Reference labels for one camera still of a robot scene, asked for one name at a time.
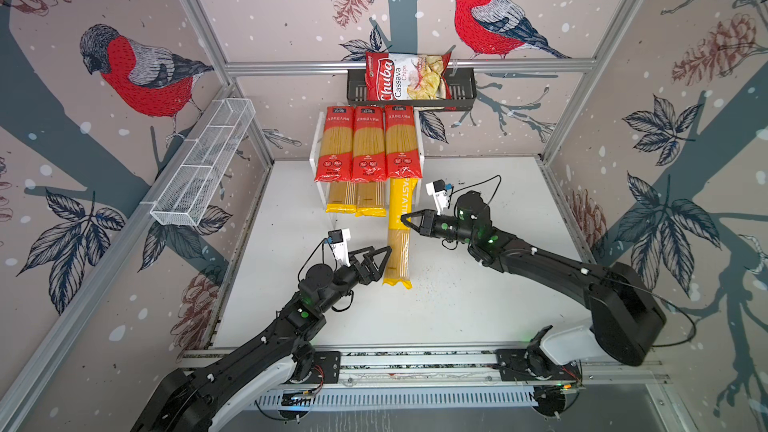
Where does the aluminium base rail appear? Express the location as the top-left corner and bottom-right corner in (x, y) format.
(173, 341), (661, 412)

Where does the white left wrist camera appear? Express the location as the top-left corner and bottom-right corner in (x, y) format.
(327, 228), (351, 266)

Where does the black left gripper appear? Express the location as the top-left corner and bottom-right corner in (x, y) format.
(317, 244), (390, 314)

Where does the red cassava chips bag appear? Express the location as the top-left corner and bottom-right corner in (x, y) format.
(365, 52), (451, 97)

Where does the white two-tier shelf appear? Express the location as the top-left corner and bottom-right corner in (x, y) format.
(308, 109), (426, 209)

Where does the red spaghetti bag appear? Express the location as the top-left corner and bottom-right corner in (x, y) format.
(352, 107), (387, 183)
(384, 105), (422, 179)
(315, 106), (354, 183)

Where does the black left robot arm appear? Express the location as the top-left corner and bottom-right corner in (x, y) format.
(132, 246), (392, 431)

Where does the black wall basket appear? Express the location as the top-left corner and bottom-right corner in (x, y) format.
(347, 68), (477, 112)

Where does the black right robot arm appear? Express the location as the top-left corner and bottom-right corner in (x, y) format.
(400, 191), (666, 366)

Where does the white wire mesh basket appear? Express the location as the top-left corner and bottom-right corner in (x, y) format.
(150, 98), (255, 227)

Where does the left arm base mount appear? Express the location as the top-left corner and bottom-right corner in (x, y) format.
(286, 351), (341, 387)

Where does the yellow Pastatime pasta bag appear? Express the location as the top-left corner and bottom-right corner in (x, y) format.
(326, 182), (357, 214)

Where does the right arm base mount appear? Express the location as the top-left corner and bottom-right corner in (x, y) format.
(495, 349), (583, 382)

